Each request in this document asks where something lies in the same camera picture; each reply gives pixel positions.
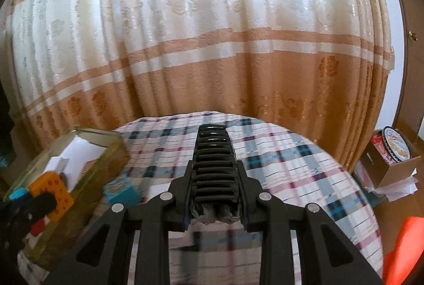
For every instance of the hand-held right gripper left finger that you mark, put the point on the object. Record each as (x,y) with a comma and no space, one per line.
(180,202)

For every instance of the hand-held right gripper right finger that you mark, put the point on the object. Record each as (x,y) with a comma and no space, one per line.
(250,205)

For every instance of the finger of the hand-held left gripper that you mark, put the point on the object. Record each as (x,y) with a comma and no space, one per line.
(43,203)

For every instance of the orange box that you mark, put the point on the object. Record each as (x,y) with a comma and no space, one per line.
(58,187)

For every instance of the black ribbed plastic holder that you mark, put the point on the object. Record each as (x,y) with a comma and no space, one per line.
(213,165)

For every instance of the large gold box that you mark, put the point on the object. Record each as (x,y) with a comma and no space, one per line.
(109,155)

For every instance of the red box with ice-cream print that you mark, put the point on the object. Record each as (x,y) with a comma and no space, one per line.
(38,227)

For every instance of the plain teal box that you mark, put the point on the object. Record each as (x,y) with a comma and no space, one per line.
(18,194)

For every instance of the plaid bed sheet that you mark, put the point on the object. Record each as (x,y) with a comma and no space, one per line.
(298,172)

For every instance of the small teal printed box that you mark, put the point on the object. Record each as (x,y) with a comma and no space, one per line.
(119,192)

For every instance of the red packet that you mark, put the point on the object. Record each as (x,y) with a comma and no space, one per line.
(377,144)

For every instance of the white papers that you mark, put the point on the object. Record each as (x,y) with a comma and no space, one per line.
(397,192)

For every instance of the brown cardboard box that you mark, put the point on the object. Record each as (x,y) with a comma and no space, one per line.
(397,172)

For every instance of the round cookie tin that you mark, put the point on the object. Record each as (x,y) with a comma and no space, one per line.
(396,142)

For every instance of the cream and orange curtain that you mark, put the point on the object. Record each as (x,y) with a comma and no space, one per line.
(198,39)

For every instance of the red-orange cloth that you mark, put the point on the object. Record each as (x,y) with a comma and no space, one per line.
(410,248)

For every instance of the wooden door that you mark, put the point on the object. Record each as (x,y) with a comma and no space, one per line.
(414,73)

